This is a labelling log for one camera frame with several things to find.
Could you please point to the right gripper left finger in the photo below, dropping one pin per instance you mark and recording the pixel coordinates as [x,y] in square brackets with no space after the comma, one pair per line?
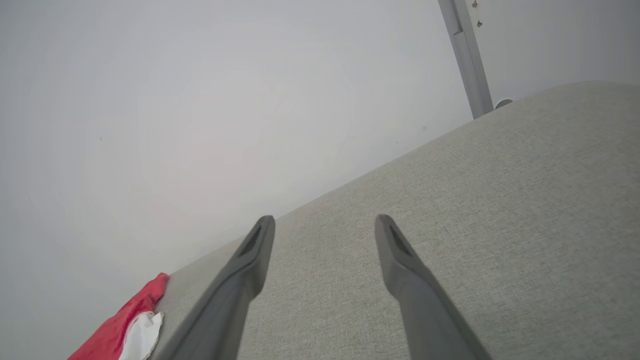
[235,295]

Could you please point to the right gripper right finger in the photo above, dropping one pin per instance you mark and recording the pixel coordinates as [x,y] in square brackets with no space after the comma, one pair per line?
[425,310]

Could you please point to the red Bulls basketball jersey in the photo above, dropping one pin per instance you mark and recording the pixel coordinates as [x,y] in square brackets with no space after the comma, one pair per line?
[107,337]

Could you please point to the grey fabric sofa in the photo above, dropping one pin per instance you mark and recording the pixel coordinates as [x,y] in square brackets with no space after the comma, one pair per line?
[500,225]

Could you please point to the grey post bracket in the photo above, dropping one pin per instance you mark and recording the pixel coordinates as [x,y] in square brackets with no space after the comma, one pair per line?
[503,103]

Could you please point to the grey metal post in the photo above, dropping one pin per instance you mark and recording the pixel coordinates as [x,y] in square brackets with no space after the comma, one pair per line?
[470,60]

